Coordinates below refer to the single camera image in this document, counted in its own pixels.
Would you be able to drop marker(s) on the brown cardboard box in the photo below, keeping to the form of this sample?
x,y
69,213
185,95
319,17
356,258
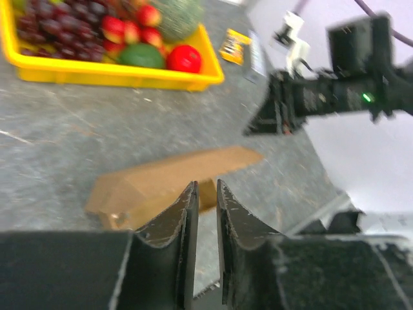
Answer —
x,y
130,198

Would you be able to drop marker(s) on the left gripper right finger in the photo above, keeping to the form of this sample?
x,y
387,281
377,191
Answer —
x,y
319,267

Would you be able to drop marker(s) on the purple grape bunch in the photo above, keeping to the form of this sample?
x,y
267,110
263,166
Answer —
x,y
62,29

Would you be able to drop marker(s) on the red strawberry cluster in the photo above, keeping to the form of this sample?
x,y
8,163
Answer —
x,y
130,22

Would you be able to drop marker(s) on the green netted melon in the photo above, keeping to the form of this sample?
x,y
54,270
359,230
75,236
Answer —
x,y
179,18

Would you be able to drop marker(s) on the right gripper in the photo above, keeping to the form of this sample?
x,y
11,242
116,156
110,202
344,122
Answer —
x,y
275,116

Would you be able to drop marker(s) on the yellow candy bar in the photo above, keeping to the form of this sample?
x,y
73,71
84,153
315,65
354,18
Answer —
x,y
231,49

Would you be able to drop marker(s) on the yellow plastic tray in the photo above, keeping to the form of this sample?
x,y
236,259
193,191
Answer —
x,y
63,71

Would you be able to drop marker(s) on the red tomato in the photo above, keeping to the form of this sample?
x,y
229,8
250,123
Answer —
x,y
184,58

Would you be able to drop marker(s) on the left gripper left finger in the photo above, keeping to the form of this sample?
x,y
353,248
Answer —
x,y
150,268

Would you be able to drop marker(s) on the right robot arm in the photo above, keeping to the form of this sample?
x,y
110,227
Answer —
x,y
363,78

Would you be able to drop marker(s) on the grey slim box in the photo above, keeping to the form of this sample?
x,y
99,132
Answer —
x,y
254,59

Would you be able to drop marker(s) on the green avocado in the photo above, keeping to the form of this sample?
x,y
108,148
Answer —
x,y
141,55

